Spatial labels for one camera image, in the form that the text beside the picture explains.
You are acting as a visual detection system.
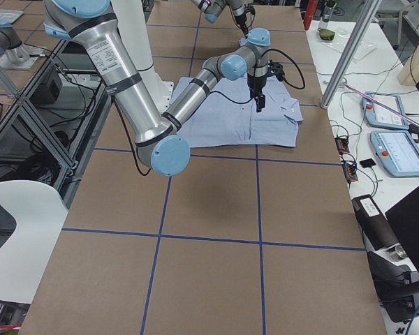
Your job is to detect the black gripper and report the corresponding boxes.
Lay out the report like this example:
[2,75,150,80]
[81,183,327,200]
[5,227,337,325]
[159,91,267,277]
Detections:
[233,10,249,38]
[247,75,266,112]

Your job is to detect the green pouch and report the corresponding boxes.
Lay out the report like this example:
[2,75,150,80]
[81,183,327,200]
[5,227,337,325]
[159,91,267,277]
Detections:
[318,29,335,42]

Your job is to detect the lower blue teach pendant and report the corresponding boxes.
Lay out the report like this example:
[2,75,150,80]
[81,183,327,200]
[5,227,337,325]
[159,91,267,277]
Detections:
[369,131,419,177]

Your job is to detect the black monitor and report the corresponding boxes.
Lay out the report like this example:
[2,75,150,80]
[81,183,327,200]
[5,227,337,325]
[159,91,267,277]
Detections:
[385,186,419,272]

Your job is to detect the white chair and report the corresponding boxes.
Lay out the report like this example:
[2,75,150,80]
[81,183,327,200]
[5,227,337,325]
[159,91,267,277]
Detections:
[0,180,68,304]

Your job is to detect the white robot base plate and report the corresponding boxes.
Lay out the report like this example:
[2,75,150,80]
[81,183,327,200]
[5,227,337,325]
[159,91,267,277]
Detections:
[154,80,175,113]

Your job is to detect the brown cardboard roll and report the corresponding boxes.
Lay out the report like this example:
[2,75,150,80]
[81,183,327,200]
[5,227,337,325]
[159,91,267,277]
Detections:
[351,195,399,250]

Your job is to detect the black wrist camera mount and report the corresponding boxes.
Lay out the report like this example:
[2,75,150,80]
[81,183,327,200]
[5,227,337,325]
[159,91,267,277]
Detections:
[267,60,286,82]

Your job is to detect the upper blue teach pendant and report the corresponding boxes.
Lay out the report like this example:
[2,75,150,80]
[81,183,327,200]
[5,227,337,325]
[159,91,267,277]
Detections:
[362,91,409,131]

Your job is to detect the light blue striped shirt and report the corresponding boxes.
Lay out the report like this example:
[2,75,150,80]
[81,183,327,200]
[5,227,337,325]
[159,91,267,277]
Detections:
[168,36,304,149]

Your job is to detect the blue teach pendant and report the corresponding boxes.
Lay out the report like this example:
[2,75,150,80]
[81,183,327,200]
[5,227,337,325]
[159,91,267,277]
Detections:
[362,91,409,131]
[369,131,419,177]

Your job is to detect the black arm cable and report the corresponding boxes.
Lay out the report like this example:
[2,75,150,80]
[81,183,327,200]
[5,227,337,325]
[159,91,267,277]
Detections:
[209,47,306,105]

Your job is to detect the grey aluminium post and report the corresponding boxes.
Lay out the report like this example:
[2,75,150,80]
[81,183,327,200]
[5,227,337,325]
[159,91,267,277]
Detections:
[321,0,381,109]

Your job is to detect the brown paper table cover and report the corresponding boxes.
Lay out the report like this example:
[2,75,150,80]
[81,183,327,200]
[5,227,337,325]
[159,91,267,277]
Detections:
[21,6,385,334]

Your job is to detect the red cylinder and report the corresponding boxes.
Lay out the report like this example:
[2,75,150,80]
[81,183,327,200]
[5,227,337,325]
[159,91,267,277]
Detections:
[303,0,318,31]

